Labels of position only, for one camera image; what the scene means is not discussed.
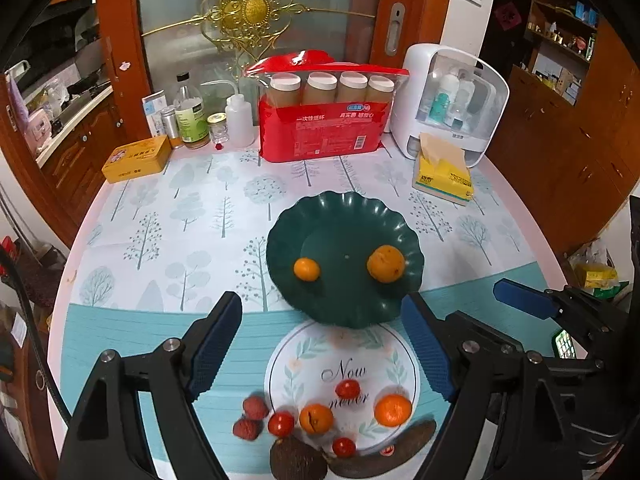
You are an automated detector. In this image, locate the small mandarin orange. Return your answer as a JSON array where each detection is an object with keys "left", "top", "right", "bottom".
[{"left": 374, "top": 393, "right": 412, "bottom": 428}]

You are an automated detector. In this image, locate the dark brown banana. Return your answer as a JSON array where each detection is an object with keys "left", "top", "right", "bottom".
[{"left": 322, "top": 419, "right": 437, "bottom": 479}]

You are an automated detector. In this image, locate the red lychee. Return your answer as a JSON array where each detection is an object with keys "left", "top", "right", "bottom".
[
  {"left": 242, "top": 394, "right": 270, "bottom": 422},
  {"left": 232, "top": 417, "right": 262, "bottom": 441}
]

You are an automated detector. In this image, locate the red cherry tomato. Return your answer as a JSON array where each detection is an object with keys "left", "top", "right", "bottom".
[{"left": 335, "top": 379, "right": 361, "bottom": 400}]

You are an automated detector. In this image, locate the cherry tomato bottom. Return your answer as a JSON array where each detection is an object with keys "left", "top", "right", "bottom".
[{"left": 332, "top": 437, "right": 357, "bottom": 458}]

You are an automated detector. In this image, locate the dark avocado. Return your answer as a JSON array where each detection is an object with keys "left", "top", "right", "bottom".
[{"left": 270, "top": 437, "right": 328, "bottom": 480}]

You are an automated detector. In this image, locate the mandarin with stem mark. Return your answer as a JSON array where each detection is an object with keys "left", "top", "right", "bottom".
[{"left": 298, "top": 403, "right": 334, "bottom": 436}]

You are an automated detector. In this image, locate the large orange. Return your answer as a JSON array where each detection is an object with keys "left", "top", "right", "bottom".
[{"left": 367, "top": 245, "right": 406, "bottom": 284}]

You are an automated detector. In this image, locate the small orange kumquat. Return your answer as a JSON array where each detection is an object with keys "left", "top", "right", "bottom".
[{"left": 293, "top": 257, "right": 321, "bottom": 283}]

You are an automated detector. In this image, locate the yellow tissue pack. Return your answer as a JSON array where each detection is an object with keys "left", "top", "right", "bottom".
[{"left": 412, "top": 132, "right": 474, "bottom": 206}]

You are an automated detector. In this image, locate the dark green scalloped plate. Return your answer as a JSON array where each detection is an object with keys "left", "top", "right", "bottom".
[{"left": 266, "top": 191, "right": 425, "bottom": 330}]

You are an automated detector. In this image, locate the yellow tin box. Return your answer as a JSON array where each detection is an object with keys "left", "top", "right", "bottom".
[{"left": 102, "top": 136, "right": 171, "bottom": 183}]

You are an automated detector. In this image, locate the white clear storage box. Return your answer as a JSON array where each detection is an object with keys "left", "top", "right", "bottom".
[{"left": 390, "top": 44, "right": 510, "bottom": 168}]

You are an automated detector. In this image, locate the green label glass bottle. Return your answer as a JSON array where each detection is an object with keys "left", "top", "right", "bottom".
[{"left": 174, "top": 72, "right": 209, "bottom": 150}]

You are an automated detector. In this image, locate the small metal can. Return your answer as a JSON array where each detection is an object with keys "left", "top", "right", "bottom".
[{"left": 160, "top": 106, "right": 182, "bottom": 150}]

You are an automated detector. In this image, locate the small glass jar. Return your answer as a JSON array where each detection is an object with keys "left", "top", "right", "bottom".
[{"left": 206, "top": 112, "right": 229, "bottom": 144}]

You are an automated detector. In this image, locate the white squeeze bottle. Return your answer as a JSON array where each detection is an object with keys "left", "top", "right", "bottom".
[{"left": 202, "top": 79, "right": 257, "bottom": 148}]

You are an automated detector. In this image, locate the white blue carton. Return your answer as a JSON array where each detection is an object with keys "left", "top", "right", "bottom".
[{"left": 141, "top": 90, "right": 167, "bottom": 136}]

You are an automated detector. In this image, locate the red paper cup package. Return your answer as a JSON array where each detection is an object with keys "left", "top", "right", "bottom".
[{"left": 244, "top": 50, "right": 409, "bottom": 162}]

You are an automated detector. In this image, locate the black cable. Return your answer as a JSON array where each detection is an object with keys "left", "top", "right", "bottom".
[{"left": 0, "top": 244, "right": 74, "bottom": 426}]

